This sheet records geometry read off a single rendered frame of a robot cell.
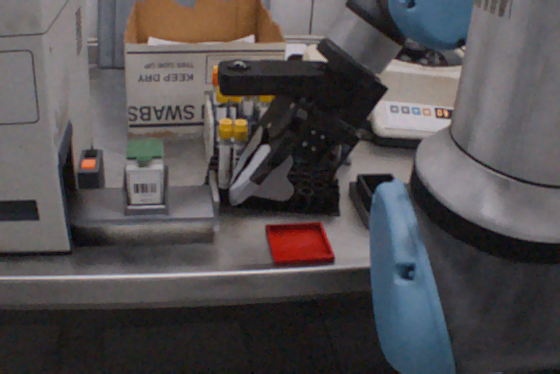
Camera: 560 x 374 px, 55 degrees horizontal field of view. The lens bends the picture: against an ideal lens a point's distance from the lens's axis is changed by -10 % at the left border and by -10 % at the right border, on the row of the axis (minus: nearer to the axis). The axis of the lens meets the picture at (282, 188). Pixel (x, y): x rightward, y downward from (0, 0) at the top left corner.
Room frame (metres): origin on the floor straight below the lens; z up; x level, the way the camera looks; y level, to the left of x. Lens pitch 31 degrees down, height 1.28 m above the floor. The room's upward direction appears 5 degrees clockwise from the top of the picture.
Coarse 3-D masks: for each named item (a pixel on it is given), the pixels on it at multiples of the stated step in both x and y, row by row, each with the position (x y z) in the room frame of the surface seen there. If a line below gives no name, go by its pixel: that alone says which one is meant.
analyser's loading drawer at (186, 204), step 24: (72, 192) 0.55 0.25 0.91; (96, 192) 0.56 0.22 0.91; (120, 192) 0.56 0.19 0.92; (168, 192) 0.57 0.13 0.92; (192, 192) 0.57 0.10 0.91; (216, 192) 0.55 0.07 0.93; (72, 216) 0.50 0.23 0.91; (96, 216) 0.51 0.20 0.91; (120, 216) 0.51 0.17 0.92; (144, 216) 0.52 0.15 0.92; (168, 216) 0.52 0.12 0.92; (192, 216) 0.53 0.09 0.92; (216, 216) 0.53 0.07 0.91
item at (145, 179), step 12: (132, 168) 0.52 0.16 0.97; (144, 168) 0.53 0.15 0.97; (156, 168) 0.53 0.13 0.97; (132, 180) 0.52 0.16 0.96; (144, 180) 0.52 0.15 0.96; (156, 180) 0.53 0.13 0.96; (132, 192) 0.52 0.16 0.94; (144, 192) 0.52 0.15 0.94; (156, 192) 0.53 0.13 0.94; (132, 204) 0.52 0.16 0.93; (144, 204) 0.52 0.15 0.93; (156, 204) 0.53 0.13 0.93
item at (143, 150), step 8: (128, 144) 0.56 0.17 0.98; (136, 144) 0.56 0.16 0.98; (144, 144) 0.56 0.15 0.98; (152, 144) 0.56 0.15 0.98; (160, 144) 0.56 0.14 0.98; (128, 152) 0.54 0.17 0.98; (136, 152) 0.54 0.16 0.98; (144, 152) 0.54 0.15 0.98; (152, 152) 0.54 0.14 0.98; (160, 152) 0.54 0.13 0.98; (144, 160) 0.52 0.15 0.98
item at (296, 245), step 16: (272, 224) 0.57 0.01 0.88; (288, 224) 0.57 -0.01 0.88; (304, 224) 0.58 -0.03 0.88; (320, 224) 0.58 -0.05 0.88; (272, 240) 0.54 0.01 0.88; (288, 240) 0.55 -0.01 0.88; (304, 240) 0.55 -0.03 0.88; (320, 240) 0.56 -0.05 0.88; (272, 256) 0.52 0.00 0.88; (288, 256) 0.52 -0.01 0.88; (304, 256) 0.52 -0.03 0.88; (320, 256) 0.52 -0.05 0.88
